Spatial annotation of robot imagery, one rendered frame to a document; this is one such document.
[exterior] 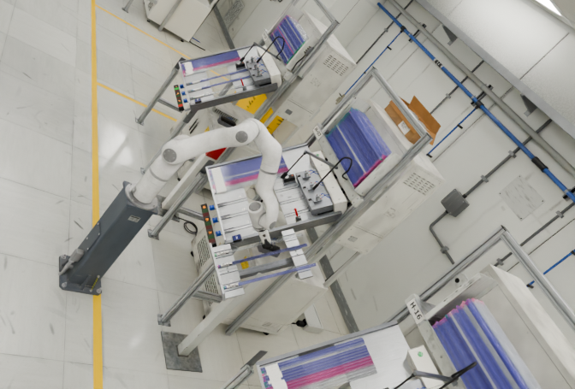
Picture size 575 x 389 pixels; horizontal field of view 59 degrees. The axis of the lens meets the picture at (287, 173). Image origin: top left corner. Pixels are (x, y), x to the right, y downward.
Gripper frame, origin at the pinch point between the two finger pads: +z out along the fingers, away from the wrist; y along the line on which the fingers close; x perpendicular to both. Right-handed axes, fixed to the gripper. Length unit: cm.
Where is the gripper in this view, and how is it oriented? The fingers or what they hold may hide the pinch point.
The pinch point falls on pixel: (265, 242)
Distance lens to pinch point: 286.3
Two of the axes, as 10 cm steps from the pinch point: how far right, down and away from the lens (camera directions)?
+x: -9.4, 3.2, -1.1
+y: -3.0, -6.6, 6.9
